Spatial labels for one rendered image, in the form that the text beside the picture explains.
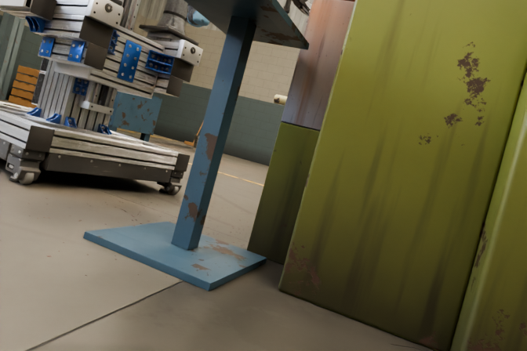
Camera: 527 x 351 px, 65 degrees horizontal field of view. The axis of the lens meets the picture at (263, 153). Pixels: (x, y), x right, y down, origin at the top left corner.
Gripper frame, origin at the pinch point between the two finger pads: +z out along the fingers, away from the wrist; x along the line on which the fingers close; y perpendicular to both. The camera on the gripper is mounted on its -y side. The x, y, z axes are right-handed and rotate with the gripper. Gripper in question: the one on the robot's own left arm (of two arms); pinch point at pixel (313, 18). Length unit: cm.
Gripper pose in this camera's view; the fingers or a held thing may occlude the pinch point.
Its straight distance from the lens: 219.5
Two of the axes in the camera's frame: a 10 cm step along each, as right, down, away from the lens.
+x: -1.0, -0.4, 9.9
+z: 7.0, 7.0, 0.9
